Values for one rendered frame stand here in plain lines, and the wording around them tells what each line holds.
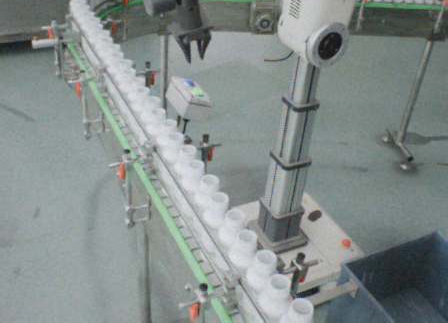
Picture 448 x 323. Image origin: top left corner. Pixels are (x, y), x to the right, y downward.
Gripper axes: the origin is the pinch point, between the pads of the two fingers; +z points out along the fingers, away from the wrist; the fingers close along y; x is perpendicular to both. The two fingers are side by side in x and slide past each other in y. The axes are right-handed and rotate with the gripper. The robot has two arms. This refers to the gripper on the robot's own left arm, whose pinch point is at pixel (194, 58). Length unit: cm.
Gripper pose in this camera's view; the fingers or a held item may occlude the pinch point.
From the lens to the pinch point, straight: 135.9
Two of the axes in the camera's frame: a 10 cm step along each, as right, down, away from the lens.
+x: -4.5, -5.5, 7.1
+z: 0.7, 7.7, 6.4
